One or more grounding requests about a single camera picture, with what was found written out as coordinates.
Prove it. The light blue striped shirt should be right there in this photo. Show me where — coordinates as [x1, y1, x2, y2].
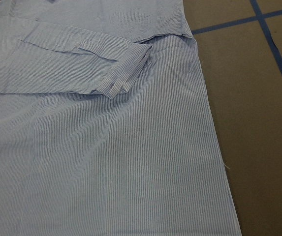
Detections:
[0, 0, 241, 236]

